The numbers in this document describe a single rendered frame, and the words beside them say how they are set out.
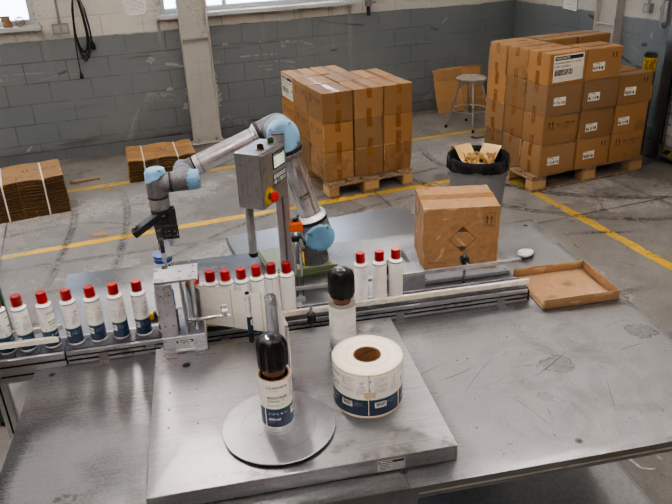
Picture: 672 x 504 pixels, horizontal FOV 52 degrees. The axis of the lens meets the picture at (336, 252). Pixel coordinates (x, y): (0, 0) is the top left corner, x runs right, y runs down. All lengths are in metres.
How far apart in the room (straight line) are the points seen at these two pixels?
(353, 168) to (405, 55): 2.79
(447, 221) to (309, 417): 1.08
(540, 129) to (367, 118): 1.42
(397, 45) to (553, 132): 2.95
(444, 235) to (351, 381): 0.99
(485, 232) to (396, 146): 3.35
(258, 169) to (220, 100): 5.58
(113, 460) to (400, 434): 0.78
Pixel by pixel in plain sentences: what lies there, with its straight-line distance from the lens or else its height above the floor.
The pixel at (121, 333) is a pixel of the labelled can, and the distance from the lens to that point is 2.43.
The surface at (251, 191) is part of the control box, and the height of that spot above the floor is 1.35.
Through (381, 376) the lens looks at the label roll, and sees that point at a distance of 1.88.
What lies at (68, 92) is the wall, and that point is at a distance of 7.60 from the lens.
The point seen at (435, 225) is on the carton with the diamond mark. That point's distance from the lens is 2.69.
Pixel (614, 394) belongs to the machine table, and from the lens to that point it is 2.23.
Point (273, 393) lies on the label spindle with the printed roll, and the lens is 1.82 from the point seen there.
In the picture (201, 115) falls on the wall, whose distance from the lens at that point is 7.71.
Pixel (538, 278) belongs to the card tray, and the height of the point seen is 0.83.
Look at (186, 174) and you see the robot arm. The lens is 2.53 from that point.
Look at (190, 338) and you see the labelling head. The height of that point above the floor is 0.93.
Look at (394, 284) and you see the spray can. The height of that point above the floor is 0.95.
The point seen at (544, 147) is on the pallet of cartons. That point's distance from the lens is 5.96.
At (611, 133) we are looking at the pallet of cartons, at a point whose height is 0.40.
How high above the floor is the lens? 2.12
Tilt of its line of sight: 26 degrees down
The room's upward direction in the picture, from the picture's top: 2 degrees counter-clockwise
